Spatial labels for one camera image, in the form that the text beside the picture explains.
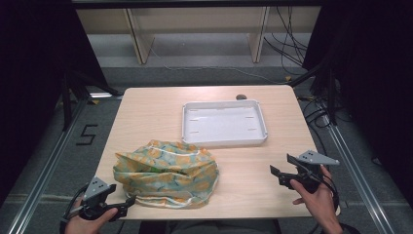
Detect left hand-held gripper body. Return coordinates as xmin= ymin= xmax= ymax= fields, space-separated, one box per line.
xmin=78 ymin=176 xmax=120 ymax=220

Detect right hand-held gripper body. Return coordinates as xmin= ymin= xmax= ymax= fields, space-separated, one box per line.
xmin=291 ymin=149 xmax=340 ymax=195

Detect orange green patterned cloth bag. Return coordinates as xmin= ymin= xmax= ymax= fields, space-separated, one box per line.
xmin=112 ymin=139 xmax=220 ymax=210

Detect white plastic tray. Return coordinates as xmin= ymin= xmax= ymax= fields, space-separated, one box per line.
xmin=180 ymin=99 xmax=269 ymax=149

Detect person's left hand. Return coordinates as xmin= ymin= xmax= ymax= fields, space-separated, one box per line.
xmin=64 ymin=198 xmax=120 ymax=234

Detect person's right hand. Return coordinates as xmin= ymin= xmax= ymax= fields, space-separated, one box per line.
xmin=289 ymin=165 xmax=342 ymax=228

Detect black metal stand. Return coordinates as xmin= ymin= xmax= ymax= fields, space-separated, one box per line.
xmin=61 ymin=69 xmax=122 ymax=132
xmin=287 ymin=59 xmax=340 ymax=127

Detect black curtain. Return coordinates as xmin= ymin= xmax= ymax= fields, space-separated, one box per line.
xmin=0 ymin=0 xmax=110 ymax=203
xmin=301 ymin=0 xmax=413 ymax=209

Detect light wooden desk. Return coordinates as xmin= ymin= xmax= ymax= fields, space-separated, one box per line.
xmin=72 ymin=0 xmax=322 ymax=65

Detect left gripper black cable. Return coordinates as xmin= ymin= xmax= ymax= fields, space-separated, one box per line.
xmin=59 ymin=184 xmax=92 ymax=230

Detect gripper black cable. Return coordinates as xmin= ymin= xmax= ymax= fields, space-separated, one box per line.
xmin=319 ymin=174 xmax=341 ymax=214
xmin=59 ymin=184 xmax=92 ymax=230

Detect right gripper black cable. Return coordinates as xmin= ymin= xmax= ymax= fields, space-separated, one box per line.
xmin=319 ymin=174 xmax=341 ymax=214

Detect black floor cables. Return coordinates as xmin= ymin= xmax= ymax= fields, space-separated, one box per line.
xmin=296 ymin=94 xmax=334 ymax=178

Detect long aluminium rail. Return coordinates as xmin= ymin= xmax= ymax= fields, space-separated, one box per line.
xmin=319 ymin=106 xmax=396 ymax=234
xmin=7 ymin=97 xmax=91 ymax=234

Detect short aluminium rail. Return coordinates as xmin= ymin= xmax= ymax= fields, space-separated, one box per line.
xmin=89 ymin=92 xmax=125 ymax=99

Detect bundle of black cables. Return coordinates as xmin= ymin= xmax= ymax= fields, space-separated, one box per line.
xmin=263 ymin=6 xmax=311 ymax=76

